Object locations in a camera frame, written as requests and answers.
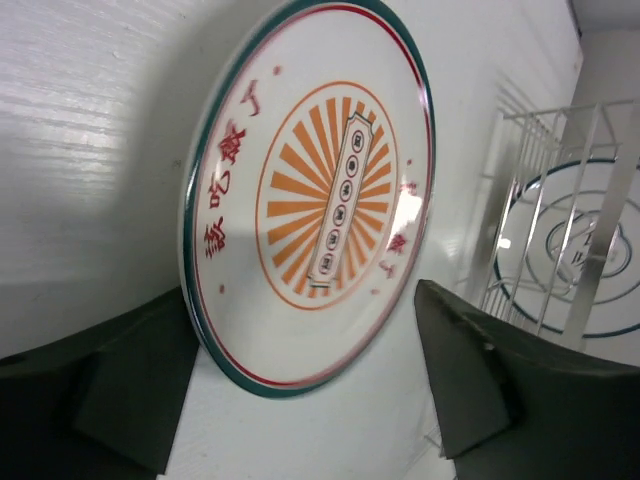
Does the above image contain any white plate orange sunburst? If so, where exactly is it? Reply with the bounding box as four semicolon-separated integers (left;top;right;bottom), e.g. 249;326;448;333
178;1;436;398

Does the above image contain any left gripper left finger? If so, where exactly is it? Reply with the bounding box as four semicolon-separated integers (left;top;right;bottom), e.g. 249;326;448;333
1;289;199;479

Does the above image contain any white plate green flower outline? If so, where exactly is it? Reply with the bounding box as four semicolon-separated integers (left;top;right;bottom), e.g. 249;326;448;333
493;159;639;339

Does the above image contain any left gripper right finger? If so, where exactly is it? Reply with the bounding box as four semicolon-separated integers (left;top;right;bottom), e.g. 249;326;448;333
414;280;639;479

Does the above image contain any wire dish rack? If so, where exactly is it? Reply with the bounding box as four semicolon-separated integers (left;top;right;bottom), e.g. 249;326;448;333
465;79;639;364

